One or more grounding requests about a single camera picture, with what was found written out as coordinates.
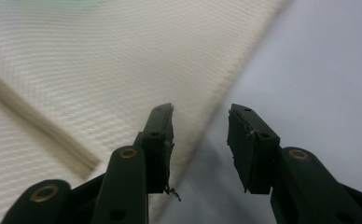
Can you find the beige printed cloth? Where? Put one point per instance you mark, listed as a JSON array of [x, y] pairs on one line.
[[107, 62]]

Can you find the light blue table mat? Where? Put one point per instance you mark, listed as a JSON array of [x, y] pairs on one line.
[[325, 77]]

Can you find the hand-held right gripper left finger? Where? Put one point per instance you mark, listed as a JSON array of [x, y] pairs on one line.
[[157, 146]]

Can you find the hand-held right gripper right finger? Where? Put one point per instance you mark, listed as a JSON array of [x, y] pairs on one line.
[[250, 149]]

